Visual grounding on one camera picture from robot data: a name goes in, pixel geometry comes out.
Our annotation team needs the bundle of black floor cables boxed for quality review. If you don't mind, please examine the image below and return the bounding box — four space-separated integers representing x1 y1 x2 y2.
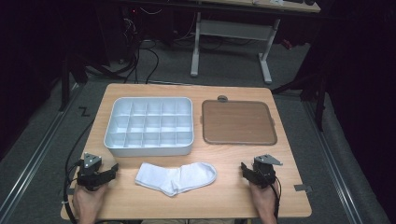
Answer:
122 6 195 85

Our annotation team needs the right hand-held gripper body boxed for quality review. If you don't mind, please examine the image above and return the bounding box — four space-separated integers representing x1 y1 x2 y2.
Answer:
250 154 284 189

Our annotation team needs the wooden desk with white legs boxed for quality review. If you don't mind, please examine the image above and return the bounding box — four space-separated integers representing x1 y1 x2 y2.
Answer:
190 0 321 85

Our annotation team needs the person's left hand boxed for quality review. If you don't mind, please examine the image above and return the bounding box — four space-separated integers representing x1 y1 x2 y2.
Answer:
73 182 110 218

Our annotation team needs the metal floor rail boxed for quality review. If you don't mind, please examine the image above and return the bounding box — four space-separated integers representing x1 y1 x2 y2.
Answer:
0 83 84 218
302 98 364 224

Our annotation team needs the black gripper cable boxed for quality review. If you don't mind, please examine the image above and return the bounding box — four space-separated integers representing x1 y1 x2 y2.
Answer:
270 176 282 220
63 119 95 224

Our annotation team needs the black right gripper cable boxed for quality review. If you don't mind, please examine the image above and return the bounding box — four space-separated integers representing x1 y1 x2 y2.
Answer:
270 176 282 220

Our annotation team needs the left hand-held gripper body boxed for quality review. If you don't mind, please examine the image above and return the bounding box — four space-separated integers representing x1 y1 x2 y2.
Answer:
76 152 110 191

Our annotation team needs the person's right hand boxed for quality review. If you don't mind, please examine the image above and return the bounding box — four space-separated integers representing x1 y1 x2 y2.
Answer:
248 181 280 218

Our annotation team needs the white compartment storage box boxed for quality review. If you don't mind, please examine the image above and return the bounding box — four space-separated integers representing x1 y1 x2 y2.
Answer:
103 96 194 158

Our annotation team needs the brown box lid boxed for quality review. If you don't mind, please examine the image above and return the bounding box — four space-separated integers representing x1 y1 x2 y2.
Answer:
201 99 278 147

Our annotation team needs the white sock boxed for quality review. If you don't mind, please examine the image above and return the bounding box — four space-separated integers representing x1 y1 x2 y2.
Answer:
134 161 218 198

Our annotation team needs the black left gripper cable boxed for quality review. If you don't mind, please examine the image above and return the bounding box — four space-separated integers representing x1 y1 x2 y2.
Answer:
63 119 95 224

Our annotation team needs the black metal stand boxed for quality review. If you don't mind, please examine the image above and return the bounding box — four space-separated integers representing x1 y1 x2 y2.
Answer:
271 69 329 132
58 50 127 112

